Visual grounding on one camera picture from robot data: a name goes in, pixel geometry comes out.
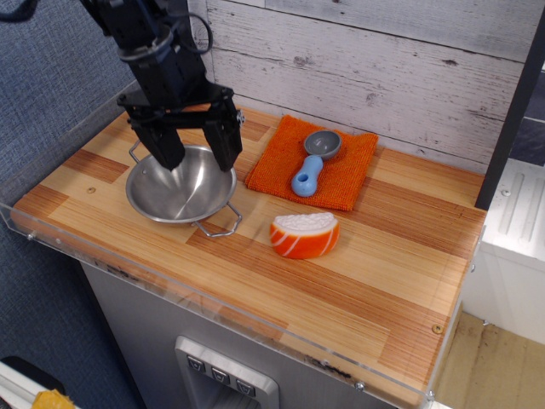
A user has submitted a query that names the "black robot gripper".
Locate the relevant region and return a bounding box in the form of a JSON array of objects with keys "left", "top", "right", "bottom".
[{"left": 118, "top": 46, "right": 244, "bottom": 171}]

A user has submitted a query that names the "stainless steel colander bowl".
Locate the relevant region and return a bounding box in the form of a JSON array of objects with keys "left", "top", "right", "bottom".
[{"left": 125, "top": 142, "right": 243, "bottom": 238}]

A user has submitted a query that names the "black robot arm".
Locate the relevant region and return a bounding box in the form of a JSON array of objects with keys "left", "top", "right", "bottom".
[{"left": 83, "top": 0, "right": 244, "bottom": 171}]

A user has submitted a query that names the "orange salmon sushi toy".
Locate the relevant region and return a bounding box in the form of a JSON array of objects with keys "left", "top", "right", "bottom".
[{"left": 269, "top": 212, "right": 340, "bottom": 259}]

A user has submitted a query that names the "blue grey ice cream scoop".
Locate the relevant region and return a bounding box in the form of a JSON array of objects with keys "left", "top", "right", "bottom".
[{"left": 291, "top": 130, "right": 342, "bottom": 198}]

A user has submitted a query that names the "orange knitted cloth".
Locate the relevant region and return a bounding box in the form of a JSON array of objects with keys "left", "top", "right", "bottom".
[{"left": 245, "top": 115, "right": 378, "bottom": 211}]

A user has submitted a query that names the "grey cabinet front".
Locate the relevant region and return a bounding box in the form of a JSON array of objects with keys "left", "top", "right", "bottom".
[{"left": 83, "top": 264, "right": 389, "bottom": 408}]

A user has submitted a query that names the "clear acrylic table guard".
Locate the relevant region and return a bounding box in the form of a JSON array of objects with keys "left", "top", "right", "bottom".
[{"left": 10, "top": 117, "right": 485, "bottom": 408}]

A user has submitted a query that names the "silver dispenser button panel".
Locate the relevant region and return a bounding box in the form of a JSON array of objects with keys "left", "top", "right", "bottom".
[{"left": 175, "top": 336, "right": 280, "bottom": 408}]

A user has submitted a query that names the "black and yellow object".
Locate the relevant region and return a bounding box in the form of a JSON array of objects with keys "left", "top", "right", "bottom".
[{"left": 1, "top": 356, "right": 77, "bottom": 409}]

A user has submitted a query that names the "white grooved side unit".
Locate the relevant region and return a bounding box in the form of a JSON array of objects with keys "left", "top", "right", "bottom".
[{"left": 461, "top": 159, "right": 544, "bottom": 343}]

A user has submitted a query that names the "dark grey right post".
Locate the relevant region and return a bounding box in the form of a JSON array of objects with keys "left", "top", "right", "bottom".
[{"left": 475, "top": 11, "right": 544, "bottom": 210}]

